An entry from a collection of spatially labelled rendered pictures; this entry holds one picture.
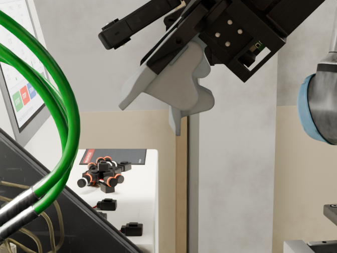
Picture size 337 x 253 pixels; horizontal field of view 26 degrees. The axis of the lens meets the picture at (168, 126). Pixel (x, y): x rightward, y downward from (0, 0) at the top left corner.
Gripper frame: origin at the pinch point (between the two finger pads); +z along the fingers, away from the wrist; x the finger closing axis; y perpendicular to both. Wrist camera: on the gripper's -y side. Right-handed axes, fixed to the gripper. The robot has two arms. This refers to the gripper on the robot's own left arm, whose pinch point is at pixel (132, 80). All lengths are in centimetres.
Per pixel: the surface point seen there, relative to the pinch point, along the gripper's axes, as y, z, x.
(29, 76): -8.5, 16.8, 16.5
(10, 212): 0.5, 25.7, 5.0
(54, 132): 1, 63, 83
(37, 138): -2, 56, 66
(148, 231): 23, 41, 44
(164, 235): 66, 132, 189
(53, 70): -6.6, 10.4, 10.0
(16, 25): -12.9, 9.4, 10.5
